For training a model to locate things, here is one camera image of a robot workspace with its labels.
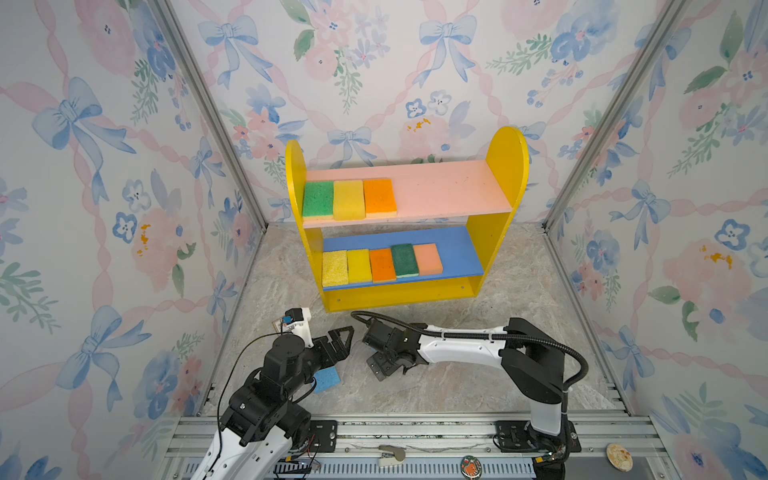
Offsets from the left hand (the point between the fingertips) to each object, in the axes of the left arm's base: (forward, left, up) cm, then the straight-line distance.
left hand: (342, 332), depth 71 cm
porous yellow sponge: (+22, +5, -4) cm, 23 cm away
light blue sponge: (-5, +6, -18) cm, 20 cm away
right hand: (+2, -10, -19) cm, 21 cm away
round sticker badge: (-25, -30, -19) cm, 43 cm away
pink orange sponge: (+25, -23, -3) cm, 34 cm away
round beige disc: (-23, -67, -19) cm, 73 cm away
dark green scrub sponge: (+25, -16, -4) cm, 30 cm away
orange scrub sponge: (+23, -9, -3) cm, 25 cm away
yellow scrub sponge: (+22, -2, -3) cm, 23 cm away
